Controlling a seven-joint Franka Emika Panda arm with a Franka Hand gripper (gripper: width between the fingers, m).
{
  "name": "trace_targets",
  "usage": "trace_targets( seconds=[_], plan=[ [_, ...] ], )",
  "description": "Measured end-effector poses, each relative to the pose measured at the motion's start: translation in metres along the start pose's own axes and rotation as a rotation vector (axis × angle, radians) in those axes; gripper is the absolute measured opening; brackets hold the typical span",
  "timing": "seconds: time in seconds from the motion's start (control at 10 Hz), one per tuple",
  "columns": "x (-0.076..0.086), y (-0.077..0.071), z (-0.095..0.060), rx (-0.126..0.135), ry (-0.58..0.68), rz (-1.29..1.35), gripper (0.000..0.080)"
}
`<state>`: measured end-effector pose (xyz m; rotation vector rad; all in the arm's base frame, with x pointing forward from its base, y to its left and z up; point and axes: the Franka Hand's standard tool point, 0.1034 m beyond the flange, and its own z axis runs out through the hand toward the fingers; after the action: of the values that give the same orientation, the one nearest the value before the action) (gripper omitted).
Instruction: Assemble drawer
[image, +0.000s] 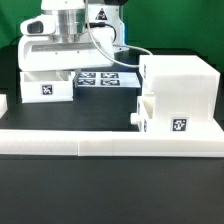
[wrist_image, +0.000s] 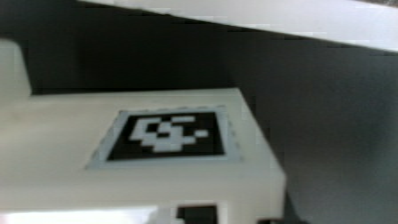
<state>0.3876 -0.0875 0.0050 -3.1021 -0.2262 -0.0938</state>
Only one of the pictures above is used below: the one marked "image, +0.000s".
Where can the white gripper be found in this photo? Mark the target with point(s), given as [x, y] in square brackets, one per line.
[62, 42]

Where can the white drawer tray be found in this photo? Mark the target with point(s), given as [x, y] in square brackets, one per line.
[47, 86]
[143, 117]

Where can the white front drawer tray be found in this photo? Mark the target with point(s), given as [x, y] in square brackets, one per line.
[143, 117]

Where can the white drawer cabinet box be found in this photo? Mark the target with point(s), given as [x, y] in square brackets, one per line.
[185, 89]

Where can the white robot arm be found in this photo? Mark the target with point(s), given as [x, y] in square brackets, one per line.
[97, 13]

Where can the white marker sheet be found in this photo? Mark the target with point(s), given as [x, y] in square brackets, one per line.
[107, 80]

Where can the white block left edge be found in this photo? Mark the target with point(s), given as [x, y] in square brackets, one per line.
[3, 104]

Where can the white L-shaped fence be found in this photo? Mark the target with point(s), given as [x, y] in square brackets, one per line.
[78, 143]

